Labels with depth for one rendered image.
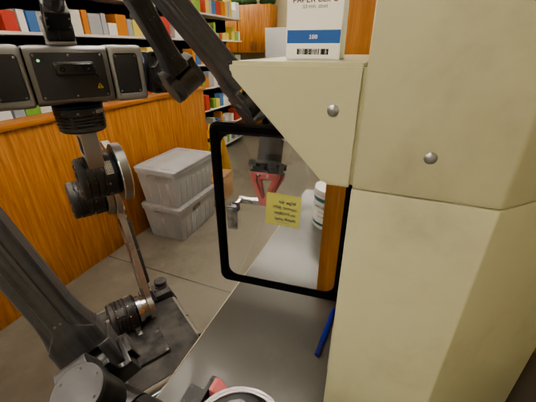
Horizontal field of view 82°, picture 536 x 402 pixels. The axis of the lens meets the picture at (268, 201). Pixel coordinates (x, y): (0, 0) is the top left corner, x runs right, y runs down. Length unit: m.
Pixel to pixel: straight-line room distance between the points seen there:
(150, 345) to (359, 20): 1.53
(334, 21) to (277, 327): 0.63
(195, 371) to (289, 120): 0.57
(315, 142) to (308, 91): 0.04
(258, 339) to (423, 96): 0.62
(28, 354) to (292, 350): 1.81
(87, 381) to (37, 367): 1.80
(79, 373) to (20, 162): 1.95
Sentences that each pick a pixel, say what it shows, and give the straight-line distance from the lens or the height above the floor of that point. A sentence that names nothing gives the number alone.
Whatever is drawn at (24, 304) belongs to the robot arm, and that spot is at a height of 1.24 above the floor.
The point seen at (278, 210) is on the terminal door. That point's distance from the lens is 0.66.
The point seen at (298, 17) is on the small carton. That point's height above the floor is 1.54.
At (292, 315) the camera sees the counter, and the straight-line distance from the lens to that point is 0.80.
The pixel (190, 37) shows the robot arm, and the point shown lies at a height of 1.54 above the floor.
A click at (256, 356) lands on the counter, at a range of 0.72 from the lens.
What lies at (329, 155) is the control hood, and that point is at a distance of 0.27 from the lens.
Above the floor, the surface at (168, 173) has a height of 0.65.
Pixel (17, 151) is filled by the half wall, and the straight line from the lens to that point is 2.30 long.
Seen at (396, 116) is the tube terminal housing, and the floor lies 1.47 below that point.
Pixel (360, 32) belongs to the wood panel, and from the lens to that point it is 0.63.
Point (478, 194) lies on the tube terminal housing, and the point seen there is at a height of 1.42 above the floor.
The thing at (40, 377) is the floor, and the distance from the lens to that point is 2.17.
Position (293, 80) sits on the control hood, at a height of 1.50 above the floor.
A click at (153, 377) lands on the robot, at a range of 1.62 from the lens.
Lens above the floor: 1.52
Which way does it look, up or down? 26 degrees down
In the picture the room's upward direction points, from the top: straight up
